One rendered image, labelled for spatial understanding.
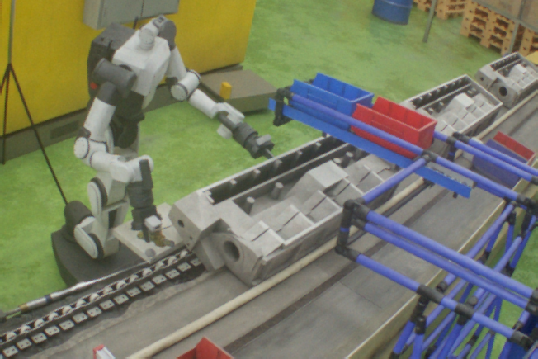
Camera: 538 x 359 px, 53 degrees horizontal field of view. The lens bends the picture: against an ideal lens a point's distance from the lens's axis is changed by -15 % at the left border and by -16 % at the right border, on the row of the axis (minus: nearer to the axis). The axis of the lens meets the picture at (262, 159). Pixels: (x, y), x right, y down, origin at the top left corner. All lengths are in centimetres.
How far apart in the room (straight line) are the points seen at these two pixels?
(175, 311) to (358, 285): 74
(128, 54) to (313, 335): 123
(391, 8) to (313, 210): 662
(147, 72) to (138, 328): 95
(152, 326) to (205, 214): 48
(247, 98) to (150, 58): 266
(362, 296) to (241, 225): 55
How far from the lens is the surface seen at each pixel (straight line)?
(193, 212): 224
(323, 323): 221
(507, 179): 355
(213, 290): 224
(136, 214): 210
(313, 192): 252
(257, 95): 499
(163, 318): 210
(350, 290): 238
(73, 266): 312
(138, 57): 233
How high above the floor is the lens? 227
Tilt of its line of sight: 30 degrees down
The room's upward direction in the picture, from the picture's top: 12 degrees clockwise
